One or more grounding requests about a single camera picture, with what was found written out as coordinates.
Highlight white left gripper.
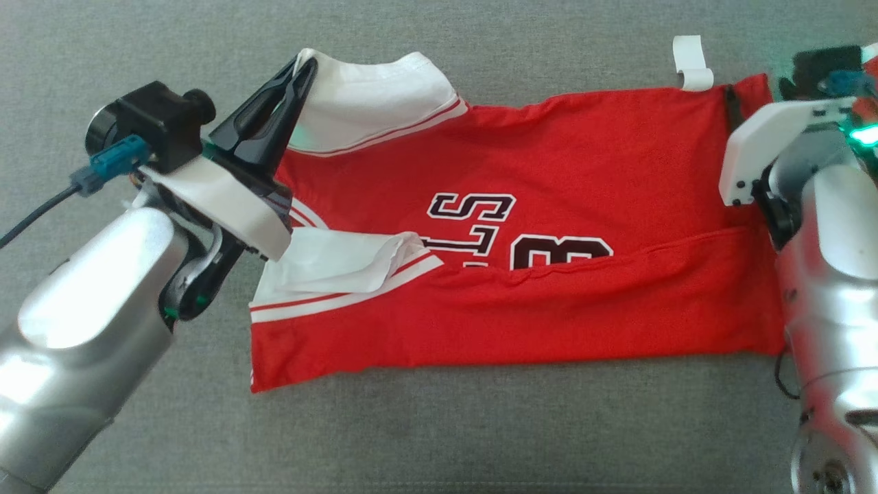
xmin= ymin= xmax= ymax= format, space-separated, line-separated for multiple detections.
xmin=139 ymin=57 xmax=320 ymax=263

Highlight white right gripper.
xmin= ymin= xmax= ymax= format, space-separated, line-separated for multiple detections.
xmin=719 ymin=84 xmax=859 ymax=207

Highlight red basketball jersey black numbers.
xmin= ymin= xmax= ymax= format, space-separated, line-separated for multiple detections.
xmin=248 ymin=34 xmax=786 ymax=394

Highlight right camera cable blue plug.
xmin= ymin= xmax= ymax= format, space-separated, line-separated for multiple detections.
xmin=822 ymin=67 xmax=878 ymax=98

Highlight camera cable blue plug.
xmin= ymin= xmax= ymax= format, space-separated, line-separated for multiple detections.
xmin=822 ymin=67 xmax=878 ymax=98
xmin=0 ymin=134 xmax=153 ymax=249

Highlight left camera cable blue plug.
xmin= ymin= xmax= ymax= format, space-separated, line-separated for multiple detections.
xmin=0 ymin=134 xmax=153 ymax=249

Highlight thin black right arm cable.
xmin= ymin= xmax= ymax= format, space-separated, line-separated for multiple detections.
xmin=774 ymin=351 xmax=802 ymax=401

